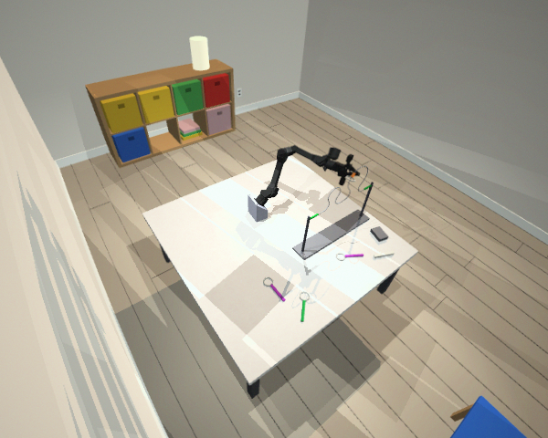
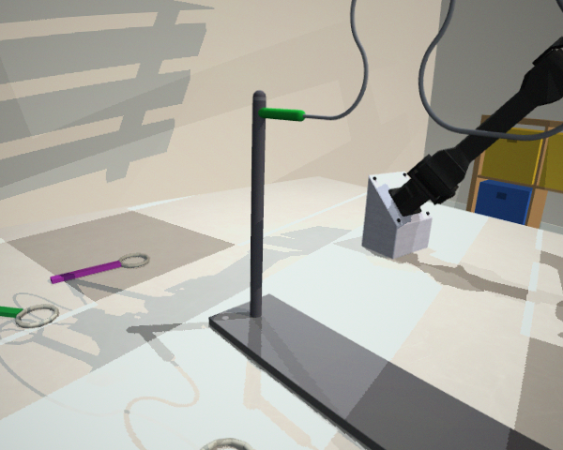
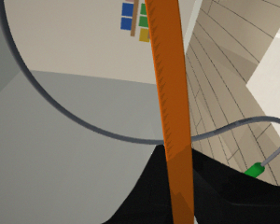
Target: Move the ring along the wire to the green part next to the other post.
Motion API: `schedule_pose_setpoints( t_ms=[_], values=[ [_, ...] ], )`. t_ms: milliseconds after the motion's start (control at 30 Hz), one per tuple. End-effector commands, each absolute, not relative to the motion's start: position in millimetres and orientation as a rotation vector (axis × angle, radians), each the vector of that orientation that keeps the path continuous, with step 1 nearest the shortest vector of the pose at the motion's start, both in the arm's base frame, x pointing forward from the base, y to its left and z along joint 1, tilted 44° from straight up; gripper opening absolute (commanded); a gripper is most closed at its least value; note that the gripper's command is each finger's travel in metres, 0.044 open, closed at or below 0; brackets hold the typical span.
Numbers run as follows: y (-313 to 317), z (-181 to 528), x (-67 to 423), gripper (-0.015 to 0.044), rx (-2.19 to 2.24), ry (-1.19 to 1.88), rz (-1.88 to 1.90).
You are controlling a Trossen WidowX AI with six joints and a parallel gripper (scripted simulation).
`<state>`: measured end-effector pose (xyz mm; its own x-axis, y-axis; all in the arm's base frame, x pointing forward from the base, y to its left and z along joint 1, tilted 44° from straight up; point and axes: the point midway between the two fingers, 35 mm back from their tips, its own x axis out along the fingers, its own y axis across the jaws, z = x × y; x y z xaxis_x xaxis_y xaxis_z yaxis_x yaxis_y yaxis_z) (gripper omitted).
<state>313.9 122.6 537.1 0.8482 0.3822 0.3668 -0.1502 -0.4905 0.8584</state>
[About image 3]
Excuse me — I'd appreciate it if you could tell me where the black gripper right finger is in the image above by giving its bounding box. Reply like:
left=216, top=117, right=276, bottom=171
left=192, top=148, right=280, bottom=224

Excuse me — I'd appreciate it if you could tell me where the grey loop with orange handle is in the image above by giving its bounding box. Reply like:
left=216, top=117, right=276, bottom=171
left=145, top=0, right=195, bottom=224

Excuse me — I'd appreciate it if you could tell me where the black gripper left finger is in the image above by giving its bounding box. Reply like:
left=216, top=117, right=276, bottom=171
left=103, top=145, right=174, bottom=224

